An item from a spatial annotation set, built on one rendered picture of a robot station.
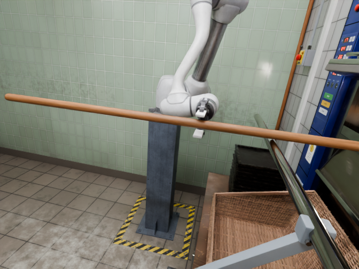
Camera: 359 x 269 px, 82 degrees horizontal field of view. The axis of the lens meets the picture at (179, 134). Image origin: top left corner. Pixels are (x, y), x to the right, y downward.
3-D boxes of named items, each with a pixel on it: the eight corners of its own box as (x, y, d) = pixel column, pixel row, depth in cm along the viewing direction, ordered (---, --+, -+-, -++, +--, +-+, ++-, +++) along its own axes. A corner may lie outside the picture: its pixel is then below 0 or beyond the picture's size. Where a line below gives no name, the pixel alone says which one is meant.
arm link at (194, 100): (219, 118, 95) (191, 120, 98) (220, 110, 109) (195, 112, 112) (217, 94, 92) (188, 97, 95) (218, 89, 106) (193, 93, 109)
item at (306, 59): (306, 66, 142) (311, 50, 139) (312, 66, 133) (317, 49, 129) (295, 65, 143) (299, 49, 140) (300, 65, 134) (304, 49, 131)
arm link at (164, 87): (152, 104, 149) (154, 72, 141) (176, 104, 156) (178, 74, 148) (159, 110, 136) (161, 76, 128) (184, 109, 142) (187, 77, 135)
